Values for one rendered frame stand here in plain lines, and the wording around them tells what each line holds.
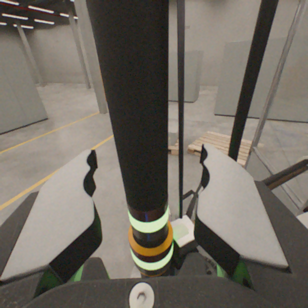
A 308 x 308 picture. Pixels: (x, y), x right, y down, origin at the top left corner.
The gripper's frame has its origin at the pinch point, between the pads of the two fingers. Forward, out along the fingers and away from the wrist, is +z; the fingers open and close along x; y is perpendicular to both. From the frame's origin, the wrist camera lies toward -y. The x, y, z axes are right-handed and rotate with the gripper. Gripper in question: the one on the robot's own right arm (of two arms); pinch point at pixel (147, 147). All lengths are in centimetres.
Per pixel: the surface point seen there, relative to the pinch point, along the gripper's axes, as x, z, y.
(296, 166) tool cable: 23.3, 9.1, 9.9
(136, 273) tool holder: -2.9, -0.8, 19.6
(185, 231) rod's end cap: 3.5, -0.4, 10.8
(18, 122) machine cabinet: -430, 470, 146
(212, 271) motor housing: 16, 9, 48
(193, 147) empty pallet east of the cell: 81, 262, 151
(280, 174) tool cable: 19.5, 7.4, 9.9
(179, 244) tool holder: 2.7, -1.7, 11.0
